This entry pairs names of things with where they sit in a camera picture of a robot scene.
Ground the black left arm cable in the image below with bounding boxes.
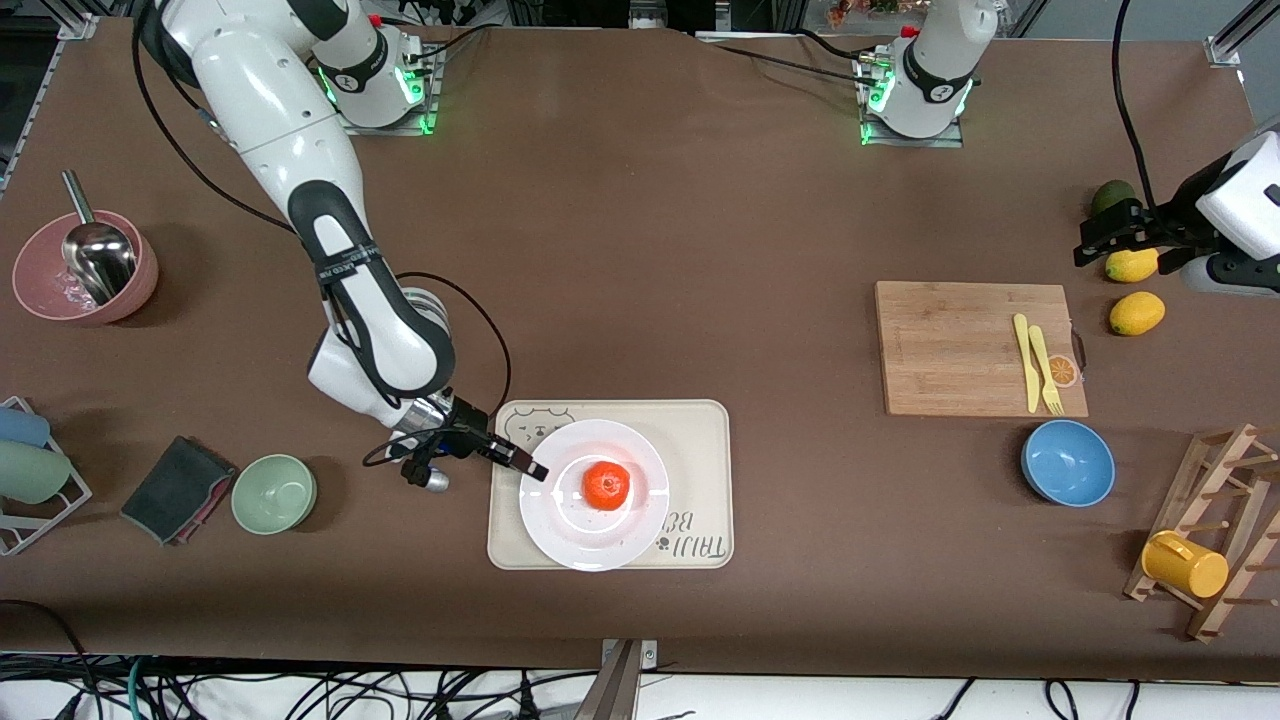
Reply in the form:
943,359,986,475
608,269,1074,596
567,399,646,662
1110,0,1161,211

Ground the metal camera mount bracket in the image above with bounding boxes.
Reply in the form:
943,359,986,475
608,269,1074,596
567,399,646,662
575,638,661,720

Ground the yellow plastic knife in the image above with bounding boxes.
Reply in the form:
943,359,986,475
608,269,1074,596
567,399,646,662
1013,313,1042,414

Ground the white round plate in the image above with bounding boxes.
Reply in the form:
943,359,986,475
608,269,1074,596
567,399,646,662
519,418,671,573

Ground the blue bowl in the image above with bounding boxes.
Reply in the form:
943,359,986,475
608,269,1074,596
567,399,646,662
1021,419,1117,508

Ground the pink bowl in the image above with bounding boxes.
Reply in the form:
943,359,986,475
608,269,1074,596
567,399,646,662
12,210,159,326

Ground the yellow mug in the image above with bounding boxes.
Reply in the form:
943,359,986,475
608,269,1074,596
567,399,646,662
1141,530,1230,599

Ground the aluminium frame profile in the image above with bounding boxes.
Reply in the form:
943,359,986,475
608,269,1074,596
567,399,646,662
0,0,106,191
1205,0,1280,69

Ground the black base power cable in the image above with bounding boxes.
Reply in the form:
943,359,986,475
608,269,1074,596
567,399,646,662
405,25,491,76
715,43,871,83

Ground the wooden peg drying rack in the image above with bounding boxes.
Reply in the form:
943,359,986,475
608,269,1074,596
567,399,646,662
1122,423,1280,643

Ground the pale green bowl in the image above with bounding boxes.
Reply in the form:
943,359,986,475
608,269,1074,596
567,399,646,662
231,454,318,536

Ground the yellow plastic fork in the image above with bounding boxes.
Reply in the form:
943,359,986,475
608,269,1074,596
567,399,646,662
1029,325,1065,416

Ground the green avocado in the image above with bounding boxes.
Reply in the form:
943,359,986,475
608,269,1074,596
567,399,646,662
1090,180,1138,219

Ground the bamboo cutting board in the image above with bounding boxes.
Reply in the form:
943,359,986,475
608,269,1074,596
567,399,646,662
875,281,1090,418

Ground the folded grey cloth pink edge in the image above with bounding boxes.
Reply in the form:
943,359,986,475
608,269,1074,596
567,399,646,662
120,435,237,547

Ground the orange mandarin fruit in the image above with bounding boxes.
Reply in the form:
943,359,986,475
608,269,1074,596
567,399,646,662
581,460,632,512

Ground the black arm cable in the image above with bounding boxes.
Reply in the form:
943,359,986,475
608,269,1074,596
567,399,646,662
130,0,514,471
1110,0,1161,211

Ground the metal scoop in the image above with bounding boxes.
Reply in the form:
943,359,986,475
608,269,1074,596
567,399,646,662
60,170,138,306

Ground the yellow lemon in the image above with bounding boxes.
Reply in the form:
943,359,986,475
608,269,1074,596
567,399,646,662
1105,248,1161,284
1109,291,1167,337

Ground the pale green cup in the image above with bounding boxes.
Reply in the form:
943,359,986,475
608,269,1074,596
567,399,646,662
0,440,73,505

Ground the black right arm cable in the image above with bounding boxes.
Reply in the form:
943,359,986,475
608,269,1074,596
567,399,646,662
130,0,514,471

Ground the light blue cup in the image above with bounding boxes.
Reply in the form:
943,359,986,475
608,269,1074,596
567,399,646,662
0,405,51,448

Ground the beige tray with bear print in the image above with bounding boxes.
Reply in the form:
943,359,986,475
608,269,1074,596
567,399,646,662
487,399,735,571

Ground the white wire cup rack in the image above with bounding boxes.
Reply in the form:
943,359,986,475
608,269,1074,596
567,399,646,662
0,395,93,556

